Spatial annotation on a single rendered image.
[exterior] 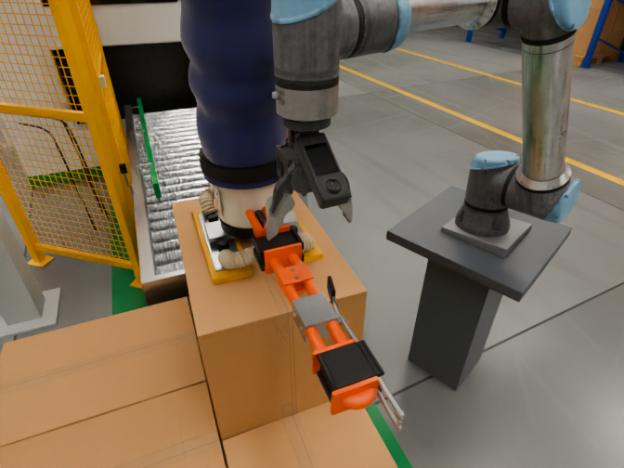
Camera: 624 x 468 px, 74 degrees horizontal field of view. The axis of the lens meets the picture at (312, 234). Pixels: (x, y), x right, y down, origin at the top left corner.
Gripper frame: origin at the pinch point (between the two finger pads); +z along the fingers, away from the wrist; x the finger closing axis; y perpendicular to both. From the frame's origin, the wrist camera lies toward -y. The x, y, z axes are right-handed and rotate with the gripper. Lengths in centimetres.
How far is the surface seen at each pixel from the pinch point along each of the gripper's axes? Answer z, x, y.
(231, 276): 25.3, 11.2, 24.6
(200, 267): 26.9, 17.8, 32.7
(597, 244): 121, -238, 82
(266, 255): 12.0, 5.1, 12.3
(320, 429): 67, -4, 3
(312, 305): 12.4, 1.6, -4.1
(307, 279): 12.6, -0.3, 3.0
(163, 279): 61, 30, 75
